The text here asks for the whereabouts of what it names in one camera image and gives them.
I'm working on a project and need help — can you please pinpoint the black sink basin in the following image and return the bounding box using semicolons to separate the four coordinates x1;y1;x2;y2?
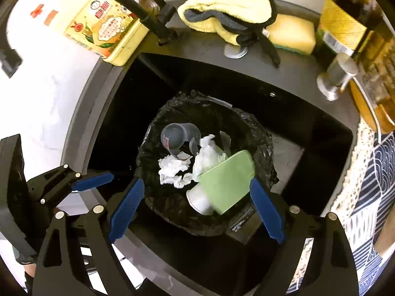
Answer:
61;18;359;295

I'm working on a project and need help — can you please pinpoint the white tissue small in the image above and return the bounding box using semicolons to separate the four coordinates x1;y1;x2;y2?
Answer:
158;155;194;189

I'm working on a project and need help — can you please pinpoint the black faucet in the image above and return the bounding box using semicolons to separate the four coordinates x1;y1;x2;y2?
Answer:
1;0;177;77

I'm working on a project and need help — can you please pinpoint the yellow dish soap bottle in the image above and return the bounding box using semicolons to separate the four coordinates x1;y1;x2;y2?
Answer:
64;0;149;66

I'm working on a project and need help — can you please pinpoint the navy patterned tablecloth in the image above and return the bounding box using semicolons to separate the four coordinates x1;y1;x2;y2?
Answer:
285;116;395;295

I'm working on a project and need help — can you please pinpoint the clear plastic cup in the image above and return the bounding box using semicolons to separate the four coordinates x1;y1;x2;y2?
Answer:
161;123;201;158

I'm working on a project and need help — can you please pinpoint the yellow grey cleaning cloth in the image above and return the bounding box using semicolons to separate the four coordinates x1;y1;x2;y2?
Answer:
178;0;280;67

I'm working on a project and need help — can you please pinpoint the large cooking oil jug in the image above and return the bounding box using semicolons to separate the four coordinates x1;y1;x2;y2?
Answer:
350;20;394;134

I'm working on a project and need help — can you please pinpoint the metal sink plug knob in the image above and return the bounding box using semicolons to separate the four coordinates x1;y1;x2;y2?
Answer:
224;43;248;59

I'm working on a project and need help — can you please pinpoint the yellow sponge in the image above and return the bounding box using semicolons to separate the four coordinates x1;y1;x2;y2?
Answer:
266;14;316;55

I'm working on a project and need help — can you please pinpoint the green paper cup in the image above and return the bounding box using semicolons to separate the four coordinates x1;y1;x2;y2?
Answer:
186;150;255;216

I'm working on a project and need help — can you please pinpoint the yellow-label dark bottle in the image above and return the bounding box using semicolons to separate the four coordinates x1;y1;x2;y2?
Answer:
313;0;382;68

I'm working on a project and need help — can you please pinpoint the black trash bag bin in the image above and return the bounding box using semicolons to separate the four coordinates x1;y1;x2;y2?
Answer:
135;91;278;237

